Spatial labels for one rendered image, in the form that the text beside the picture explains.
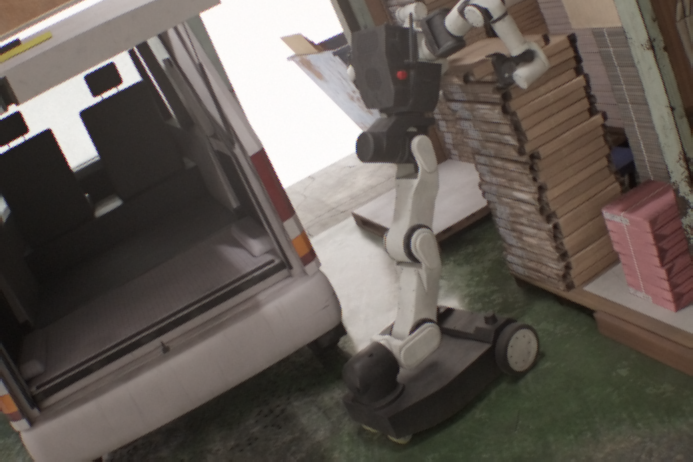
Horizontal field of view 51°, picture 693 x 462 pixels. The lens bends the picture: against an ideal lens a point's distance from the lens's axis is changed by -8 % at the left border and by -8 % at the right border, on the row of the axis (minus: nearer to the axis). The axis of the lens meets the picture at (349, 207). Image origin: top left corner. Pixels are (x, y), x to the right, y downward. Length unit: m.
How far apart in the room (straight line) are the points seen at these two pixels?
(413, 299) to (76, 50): 1.57
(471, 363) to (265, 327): 0.84
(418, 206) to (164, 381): 1.21
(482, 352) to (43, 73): 1.83
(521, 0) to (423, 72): 2.26
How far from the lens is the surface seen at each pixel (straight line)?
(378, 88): 2.81
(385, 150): 2.77
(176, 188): 4.94
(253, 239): 3.41
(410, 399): 2.82
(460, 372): 2.85
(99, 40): 1.95
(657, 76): 2.24
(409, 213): 2.85
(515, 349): 2.96
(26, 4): 5.04
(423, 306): 2.92
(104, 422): 3.20
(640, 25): 2.20
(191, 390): 3.17
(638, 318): 2.93
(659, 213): 2.76
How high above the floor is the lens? 1.63
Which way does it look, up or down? 17 degrees down
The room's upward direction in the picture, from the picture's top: 24 degrees counter-clockwise
